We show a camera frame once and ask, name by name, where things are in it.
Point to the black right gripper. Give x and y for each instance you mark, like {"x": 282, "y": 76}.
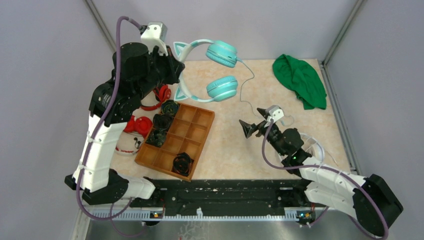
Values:
{"x": 249, "y": 129}

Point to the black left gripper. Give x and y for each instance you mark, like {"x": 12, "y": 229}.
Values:
{"x": 174, "y": 66}

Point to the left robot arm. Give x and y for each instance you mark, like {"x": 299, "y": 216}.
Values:
{"x": 94, "y": 181}

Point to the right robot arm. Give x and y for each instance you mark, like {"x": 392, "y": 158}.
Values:
{"x": 368, "y": 201}

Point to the red and black headphones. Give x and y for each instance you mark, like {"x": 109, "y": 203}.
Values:
{"x": 162, "y": 94}

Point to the red and white headphones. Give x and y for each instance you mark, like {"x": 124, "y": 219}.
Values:
{"x": 139, "y": 127}

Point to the black yellow rolled item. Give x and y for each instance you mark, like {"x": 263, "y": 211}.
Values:
{"x": 169, "y": 107}

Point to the dark rolled item middle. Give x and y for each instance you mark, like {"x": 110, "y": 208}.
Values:
{"x": 162, "y": 121}

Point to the green cloth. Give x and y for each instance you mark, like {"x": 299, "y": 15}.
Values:
{"x": 301, "y": 78}

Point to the wooden compartment tray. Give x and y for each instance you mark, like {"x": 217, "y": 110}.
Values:
{"x": 188, "y": 133}

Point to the dark green rolled item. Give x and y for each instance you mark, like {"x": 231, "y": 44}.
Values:
{"x": 156, "y": 138}

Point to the black orange rolled item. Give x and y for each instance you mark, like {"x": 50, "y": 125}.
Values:
{"x": 182, "y": 164}

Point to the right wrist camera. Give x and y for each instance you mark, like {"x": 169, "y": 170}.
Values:
{"x": 274, "y": 113}

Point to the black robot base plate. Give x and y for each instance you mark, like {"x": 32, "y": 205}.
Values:
{"x": 226, "y": 198}

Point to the grey slotted cable duct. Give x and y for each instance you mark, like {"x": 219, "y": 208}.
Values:
{"x": 154, "y": 215}

